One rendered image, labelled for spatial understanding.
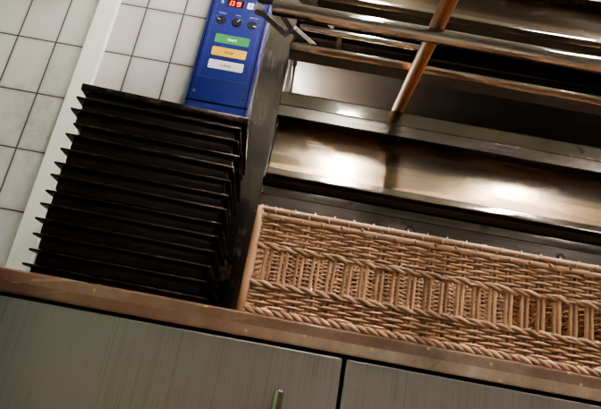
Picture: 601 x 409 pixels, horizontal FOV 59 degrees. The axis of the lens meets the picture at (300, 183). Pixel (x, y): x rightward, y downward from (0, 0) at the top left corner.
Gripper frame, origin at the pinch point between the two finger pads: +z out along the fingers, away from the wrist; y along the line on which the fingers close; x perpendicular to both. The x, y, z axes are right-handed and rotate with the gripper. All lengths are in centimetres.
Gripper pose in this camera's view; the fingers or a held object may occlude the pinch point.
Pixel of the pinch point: (315, 28)
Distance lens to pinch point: 136.5
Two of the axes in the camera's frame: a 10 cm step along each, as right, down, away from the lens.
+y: -6.6, 7.0, 2.7
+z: 7.4, 5.4, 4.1
